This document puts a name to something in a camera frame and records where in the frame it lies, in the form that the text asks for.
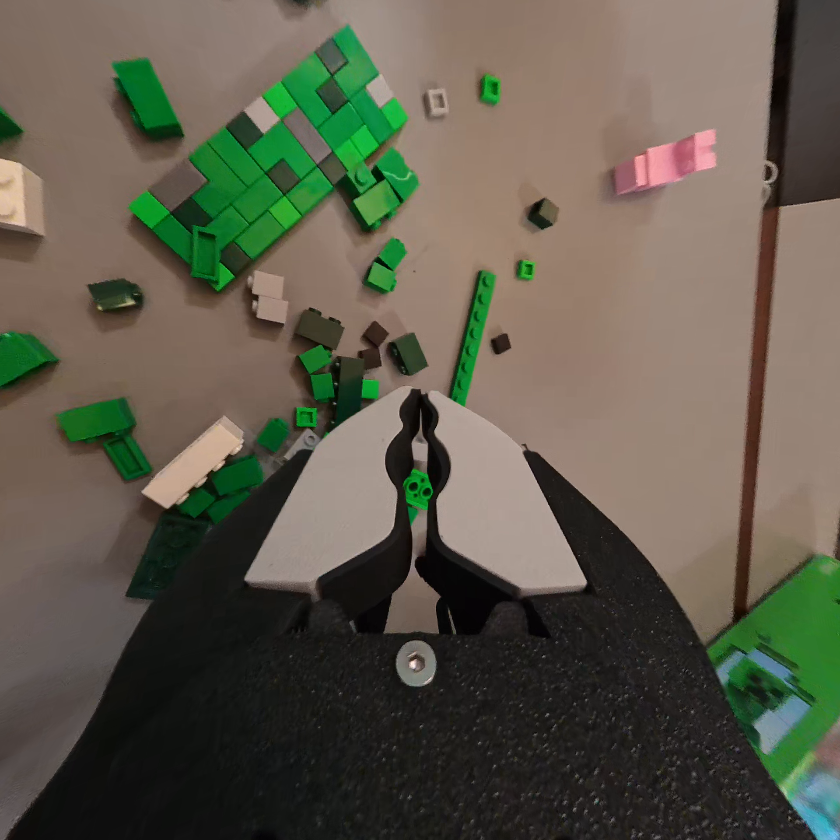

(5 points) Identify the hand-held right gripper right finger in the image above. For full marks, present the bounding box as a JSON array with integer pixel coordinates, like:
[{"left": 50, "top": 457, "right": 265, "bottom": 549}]
[{"left": 415, "top": 390, "right": 588, "bottom": 634}]

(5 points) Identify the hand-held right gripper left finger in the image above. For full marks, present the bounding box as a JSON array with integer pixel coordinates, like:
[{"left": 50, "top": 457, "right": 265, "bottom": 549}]
[{"left": 244, "top": 386, "right": 421, "bottom": 634}]

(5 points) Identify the long white toy brick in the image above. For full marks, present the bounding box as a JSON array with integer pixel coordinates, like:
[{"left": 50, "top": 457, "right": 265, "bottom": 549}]
[{"left": 141, "top": 415, "right": 245, "bottom": 509}]

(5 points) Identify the dark green toy plate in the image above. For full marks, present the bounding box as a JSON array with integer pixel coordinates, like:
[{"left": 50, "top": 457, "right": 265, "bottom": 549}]
[{"left": 125, "top": 511, "right": 214, "bottom": 599}]

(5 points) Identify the pile of mixed toy bricks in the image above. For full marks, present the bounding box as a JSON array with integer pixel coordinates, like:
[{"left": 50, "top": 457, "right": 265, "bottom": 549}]
[{"left": 248, "top": 147, "right": 431, "bottom": 460}]

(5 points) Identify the long green toy plate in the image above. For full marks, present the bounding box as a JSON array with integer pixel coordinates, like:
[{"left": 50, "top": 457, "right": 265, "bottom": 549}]
[{"left": 449, "top": 269, "right": 497, "bottom": 408}]

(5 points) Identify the green flat tile brick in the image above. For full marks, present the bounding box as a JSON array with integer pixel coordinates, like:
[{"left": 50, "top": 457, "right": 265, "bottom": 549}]
[{"left": 103, "top": 433, "right": 153, "bottom": 482}]

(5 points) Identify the green slope toy brick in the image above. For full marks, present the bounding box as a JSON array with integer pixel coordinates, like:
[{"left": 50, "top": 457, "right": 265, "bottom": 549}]
[
  {"left": 56, "top": 397, "right": 137, "bottom": 444},
  {"left": 112, "top": 58, "right": 185, "bottom": 140}
]

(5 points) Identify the brown wooden strip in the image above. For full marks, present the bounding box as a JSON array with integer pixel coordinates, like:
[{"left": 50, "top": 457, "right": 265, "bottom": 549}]
[{"left": 734, "top": 203, "right": 782, "bottom": 618}]

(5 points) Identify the green hollow tile brick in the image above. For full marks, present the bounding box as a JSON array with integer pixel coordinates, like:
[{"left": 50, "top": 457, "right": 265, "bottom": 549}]
[{"left": 190, "top": 225, "right": 221, "bottom": 282}]

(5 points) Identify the green printed toy box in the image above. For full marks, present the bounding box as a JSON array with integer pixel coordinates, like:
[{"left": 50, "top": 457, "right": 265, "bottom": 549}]
[{"left": 707, "top": 554, "right": 840, "bottom": 815}]

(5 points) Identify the green mosaic brick assembly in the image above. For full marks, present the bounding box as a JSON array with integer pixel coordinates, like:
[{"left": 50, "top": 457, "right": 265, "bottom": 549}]
[{"left": 128, "top": 25, "right": 411, "bottom": 293}]

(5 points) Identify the pink toy brick piece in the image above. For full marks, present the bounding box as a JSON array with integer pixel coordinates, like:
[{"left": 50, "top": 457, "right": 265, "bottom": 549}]
[{"left": 613, "top": 129, "right": 718, "bottom": 196}]

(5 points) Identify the black cabinet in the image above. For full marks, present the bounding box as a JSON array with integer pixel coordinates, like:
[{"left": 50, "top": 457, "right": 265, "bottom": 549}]
[{"left": 764, "top": 0, "right": 840, "bottom": 207}]

